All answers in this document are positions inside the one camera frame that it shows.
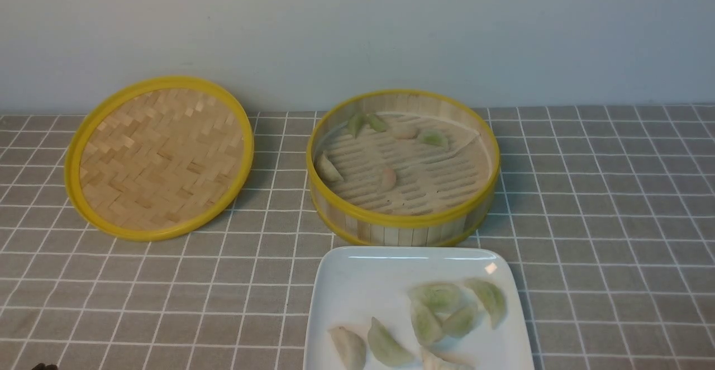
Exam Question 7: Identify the pale dumpling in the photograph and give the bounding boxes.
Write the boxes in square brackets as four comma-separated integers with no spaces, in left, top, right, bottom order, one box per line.
[420,347,474,370]
[328,326,367,369]
[314,152,344,183]

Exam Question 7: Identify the pink dumpling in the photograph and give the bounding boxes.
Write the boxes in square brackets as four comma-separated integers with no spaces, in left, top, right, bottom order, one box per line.
[378,167,397,192]

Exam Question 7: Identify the white square plate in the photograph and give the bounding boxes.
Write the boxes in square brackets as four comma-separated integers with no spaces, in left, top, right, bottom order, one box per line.
[302,246,535,369]

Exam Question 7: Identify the green dumpling on plate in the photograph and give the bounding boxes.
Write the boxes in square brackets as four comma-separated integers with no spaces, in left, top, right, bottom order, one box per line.
[411,301,445,347]
[408,282,463,314]
[367,317,416,368]
[442,303,481,339]
[465,278,507,329]

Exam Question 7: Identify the pale dumpling on plate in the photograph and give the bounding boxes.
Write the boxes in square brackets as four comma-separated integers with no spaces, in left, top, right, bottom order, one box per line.
[328,326,367,369]
[420,347,474,370]

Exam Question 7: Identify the yellow rimmed bamboo steamer basket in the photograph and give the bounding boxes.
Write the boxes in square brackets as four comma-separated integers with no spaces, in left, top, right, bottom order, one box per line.
[306,89,501,246]

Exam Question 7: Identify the green dumpling in steamer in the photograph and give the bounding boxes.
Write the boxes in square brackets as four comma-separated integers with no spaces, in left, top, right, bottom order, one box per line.
[346,112,365,139]
[366,113,389,133]
[416,130,450,149]

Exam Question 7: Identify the white steamer liner cloth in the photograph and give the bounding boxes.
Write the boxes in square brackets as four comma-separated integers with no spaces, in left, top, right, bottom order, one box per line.
[313,112,494,216]

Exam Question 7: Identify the yellow rimmed bamboo steamer lid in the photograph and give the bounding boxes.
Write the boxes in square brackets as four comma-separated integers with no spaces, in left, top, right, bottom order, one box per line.
[64,75,255,242]

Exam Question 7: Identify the grey checked tablecloth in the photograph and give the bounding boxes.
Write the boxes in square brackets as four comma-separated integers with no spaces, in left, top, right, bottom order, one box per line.
[1,105,714,369]

